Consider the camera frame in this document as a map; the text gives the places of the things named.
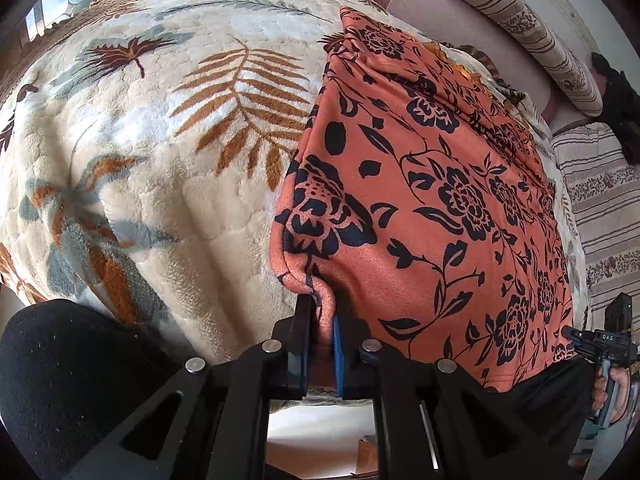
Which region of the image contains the person's right hand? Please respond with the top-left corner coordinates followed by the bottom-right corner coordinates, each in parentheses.
top-left (591, 365), bottom-right (633, 424)

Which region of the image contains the black trousers leg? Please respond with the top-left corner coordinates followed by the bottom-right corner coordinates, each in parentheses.
top-left (1, 299), bottom-right (181, 479)

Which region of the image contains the cream leaf-pattern blanket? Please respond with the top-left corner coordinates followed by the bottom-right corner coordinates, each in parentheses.
top-left (1, 0), bottom-right (586, 364)

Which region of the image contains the black clothing pile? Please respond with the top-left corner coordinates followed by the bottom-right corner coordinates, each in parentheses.
top-left (591, 52), bottom-right (639, 165)

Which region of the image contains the pink quilted headboard cushion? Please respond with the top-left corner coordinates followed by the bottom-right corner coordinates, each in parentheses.
top-left (374, 0), bottom-right (589, 133)

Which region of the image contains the striped floral side pillow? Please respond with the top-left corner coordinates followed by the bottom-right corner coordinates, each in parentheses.
top-left (551, 122), bottom-right (639, 328)

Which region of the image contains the orange black floral garment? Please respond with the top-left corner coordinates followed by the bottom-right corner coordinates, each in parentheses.
top-left (270, 6), bottom-right (573, 391)

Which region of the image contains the striped floral bolster pillow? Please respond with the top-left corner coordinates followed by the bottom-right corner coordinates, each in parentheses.
top-left (463, 0), bottom-right (603, 117)

